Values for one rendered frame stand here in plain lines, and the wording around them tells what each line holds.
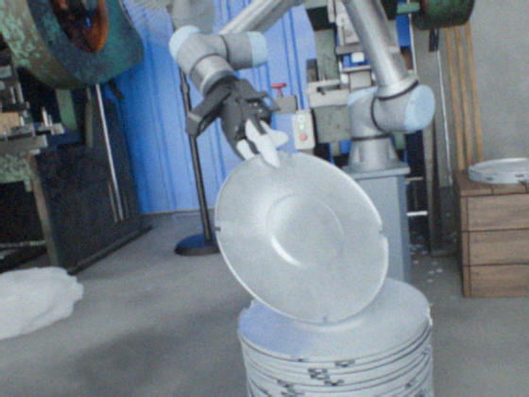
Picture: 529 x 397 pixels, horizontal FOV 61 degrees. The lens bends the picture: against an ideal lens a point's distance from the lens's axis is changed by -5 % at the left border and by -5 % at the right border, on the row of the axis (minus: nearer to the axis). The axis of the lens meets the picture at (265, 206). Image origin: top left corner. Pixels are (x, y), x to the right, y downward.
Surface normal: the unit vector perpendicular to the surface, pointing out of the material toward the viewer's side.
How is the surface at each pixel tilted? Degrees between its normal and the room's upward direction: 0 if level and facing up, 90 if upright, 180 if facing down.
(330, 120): 90
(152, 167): 90
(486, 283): 90
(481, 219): 90
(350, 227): 55
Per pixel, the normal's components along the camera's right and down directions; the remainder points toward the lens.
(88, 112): -0.26, -0.07
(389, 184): -0.11, 0.21
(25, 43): -0.13, 0.70
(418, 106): 0.63, 0.18
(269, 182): 0.36, -0.48
